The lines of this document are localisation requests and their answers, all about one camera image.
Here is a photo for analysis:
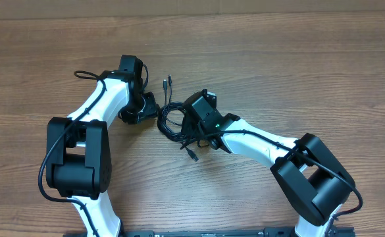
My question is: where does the black USB cable bundle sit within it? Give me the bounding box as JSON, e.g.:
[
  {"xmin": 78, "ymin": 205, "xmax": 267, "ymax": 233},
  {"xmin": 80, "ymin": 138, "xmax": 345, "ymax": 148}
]
[{"xmin": 156, "ymin": 74, "xmax": 213, "ymax": 163}]

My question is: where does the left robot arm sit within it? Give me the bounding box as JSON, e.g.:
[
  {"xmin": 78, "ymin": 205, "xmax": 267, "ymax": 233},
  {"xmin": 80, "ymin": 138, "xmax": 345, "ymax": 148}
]
[{"xmin": 38, "ymin": 55, "xmax": 159, "ymax": 236}]

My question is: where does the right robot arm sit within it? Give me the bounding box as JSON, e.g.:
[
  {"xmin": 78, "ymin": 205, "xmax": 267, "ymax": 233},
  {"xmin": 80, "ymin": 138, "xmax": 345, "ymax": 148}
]
[{"xmin": 182, "ymin": 90, "xmax": 357, "ymax": 236}]

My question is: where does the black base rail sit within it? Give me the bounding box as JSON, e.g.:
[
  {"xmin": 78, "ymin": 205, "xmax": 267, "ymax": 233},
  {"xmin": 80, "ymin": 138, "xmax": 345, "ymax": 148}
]
[{"xmin": 63, "ymin": 226, "xmax": 356, "ymax": 237}]

